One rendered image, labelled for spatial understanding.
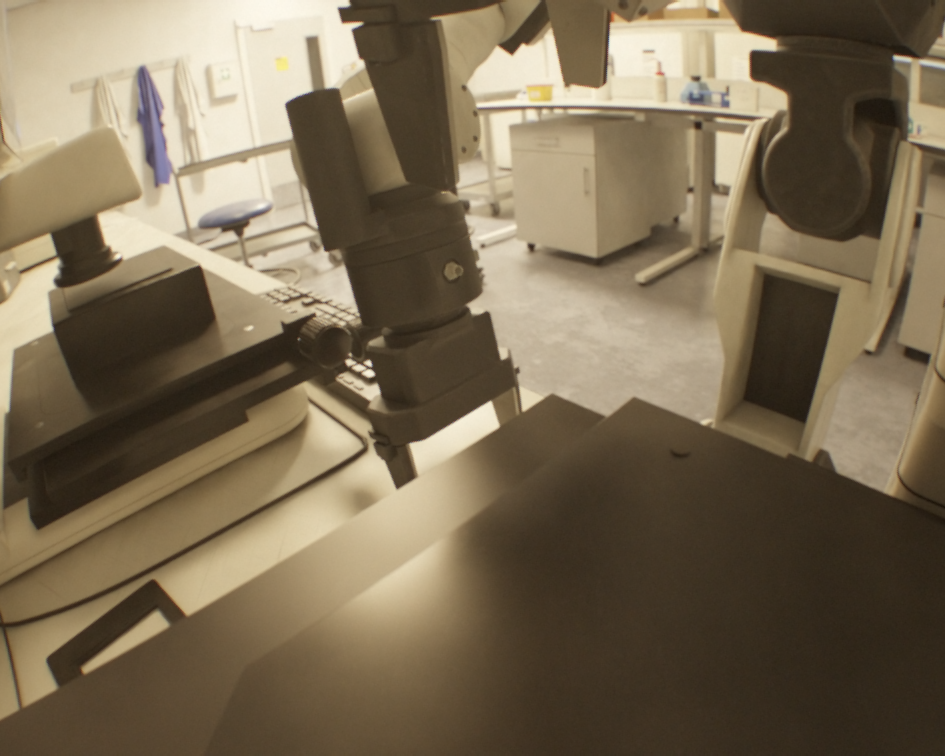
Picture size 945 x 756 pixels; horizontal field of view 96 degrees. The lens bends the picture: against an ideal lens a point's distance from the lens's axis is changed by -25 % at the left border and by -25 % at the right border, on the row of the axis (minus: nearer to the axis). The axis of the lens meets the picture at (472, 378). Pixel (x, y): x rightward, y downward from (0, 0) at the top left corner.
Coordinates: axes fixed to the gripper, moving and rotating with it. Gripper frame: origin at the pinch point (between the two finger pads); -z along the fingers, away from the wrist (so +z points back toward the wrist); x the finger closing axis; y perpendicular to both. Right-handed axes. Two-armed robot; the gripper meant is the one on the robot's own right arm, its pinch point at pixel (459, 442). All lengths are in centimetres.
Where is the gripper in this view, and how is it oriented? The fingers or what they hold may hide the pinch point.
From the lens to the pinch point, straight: 43.1
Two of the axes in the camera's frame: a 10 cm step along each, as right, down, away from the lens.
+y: 6.4, 1.3, -7.6
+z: -2.3, -9.1, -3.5
